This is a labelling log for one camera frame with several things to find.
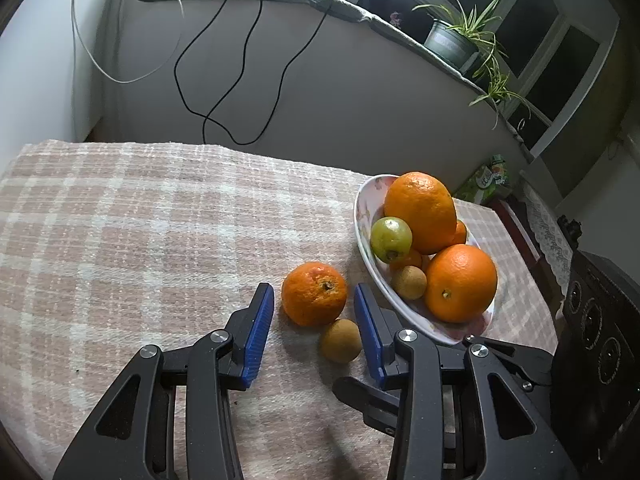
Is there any white cable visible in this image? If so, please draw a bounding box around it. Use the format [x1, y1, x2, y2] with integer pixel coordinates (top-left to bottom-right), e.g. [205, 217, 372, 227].
[70, 0, 186, 86]

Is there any brown kiwi fruit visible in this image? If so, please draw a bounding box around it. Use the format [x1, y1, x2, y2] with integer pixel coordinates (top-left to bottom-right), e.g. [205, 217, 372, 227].
[320, 318, 362, 364]

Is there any green grape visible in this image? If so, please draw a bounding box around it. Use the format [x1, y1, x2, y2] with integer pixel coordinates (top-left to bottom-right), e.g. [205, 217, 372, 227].
[370, 217, 412, 263]

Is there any large orange front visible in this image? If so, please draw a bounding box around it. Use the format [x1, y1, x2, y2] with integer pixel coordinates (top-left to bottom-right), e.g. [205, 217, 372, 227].
[423, 244, 498, 324]

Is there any pink plaid tablecloth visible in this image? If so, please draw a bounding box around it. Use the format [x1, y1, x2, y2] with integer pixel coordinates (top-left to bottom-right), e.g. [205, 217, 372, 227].
[1, 141, 558, 479]

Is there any large orange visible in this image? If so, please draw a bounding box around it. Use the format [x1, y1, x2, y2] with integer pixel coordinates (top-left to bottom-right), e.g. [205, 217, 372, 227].
[384, 171, 457, 255]
[423, 244, 498, 324]

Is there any floral white plate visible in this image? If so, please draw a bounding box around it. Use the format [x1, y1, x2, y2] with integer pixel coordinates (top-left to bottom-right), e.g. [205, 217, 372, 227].
[352, 173, 497, 347]

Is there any potted spider plant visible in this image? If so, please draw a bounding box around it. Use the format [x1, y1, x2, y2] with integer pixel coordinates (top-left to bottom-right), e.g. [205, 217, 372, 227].
[411, 0, 532, 127]

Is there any white lace cloth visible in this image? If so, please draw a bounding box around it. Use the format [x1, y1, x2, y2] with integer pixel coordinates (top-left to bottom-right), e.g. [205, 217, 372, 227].
[520, 179, 573, 296]

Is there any green snack bag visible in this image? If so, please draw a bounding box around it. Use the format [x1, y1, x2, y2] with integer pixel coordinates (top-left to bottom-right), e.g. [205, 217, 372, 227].
[454, 154, 511, 205]

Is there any tiny orange kumquat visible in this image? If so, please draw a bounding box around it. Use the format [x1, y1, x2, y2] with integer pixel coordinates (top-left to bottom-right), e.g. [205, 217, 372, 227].
[451, 220, 468, 245]

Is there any small mandarin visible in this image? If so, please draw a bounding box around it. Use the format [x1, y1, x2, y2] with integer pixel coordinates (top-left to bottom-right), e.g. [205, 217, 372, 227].
[388, 248, 422, 273]

